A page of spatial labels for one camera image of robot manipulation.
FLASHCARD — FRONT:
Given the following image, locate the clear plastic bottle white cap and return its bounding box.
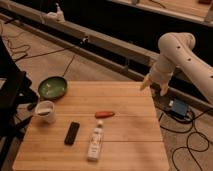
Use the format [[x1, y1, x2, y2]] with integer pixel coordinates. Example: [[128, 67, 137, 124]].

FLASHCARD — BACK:
[[87, 120, 104, 161]]

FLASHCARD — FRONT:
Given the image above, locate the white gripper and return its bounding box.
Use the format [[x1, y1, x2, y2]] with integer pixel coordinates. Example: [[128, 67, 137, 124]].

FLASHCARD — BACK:
[[140, 56, 176, 96]]

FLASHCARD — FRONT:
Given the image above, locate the white paper cup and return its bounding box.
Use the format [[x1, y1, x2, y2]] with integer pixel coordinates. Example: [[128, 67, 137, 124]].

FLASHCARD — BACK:
[[35, 101, 56, 124]]

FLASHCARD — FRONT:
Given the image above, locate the black remote control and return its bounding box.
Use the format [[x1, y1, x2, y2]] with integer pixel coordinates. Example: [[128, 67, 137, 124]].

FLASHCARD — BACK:
[[64, 122, 80, 145]]

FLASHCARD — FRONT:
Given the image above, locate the green bowl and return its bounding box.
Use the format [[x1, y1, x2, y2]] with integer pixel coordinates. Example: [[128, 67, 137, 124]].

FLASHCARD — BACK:
[[38, 76, 67, 100]]

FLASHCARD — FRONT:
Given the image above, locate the grey metal rail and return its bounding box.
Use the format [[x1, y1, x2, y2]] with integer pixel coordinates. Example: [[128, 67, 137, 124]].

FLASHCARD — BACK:
[[0, 0, 213, 115]]

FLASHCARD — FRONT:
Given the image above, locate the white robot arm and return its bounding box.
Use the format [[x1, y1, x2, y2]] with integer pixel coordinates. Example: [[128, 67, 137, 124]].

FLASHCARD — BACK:
[[140, 32, 213, 105]]

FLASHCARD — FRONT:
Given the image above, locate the orange carrot toy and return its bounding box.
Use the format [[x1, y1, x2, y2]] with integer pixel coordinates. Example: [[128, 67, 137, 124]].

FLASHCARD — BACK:
[[95, 111, 115, 119]]

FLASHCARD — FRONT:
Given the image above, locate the white object on rail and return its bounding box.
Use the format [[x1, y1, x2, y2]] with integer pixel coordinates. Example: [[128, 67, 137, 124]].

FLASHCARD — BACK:
[[45, 4, 65, 22]]

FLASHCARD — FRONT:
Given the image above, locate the blue power box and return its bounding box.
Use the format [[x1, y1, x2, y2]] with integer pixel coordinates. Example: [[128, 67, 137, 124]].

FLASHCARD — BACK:
[[169, 99, 188, 118]]

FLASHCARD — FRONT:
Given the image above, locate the black floor cable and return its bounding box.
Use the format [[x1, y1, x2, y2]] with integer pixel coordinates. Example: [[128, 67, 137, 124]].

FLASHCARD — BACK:
[[156, 106, 213, 171]]

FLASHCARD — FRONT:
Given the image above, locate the black chair frame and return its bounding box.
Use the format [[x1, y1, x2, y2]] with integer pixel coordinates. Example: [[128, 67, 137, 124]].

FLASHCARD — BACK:
[[0, 36, 38, 171]]

